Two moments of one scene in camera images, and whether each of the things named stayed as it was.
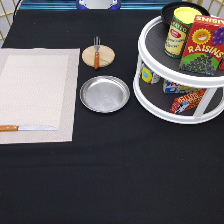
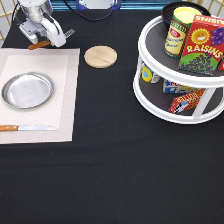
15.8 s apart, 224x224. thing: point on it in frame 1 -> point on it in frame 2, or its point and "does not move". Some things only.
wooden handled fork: (97, 45) -> (46, 42)
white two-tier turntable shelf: (167, 91) does not move
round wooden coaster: (106, 56) does not move
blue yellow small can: (149, 76) does not move
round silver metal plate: (104, 94) -> (27, 90)
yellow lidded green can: (176, 39) does not move
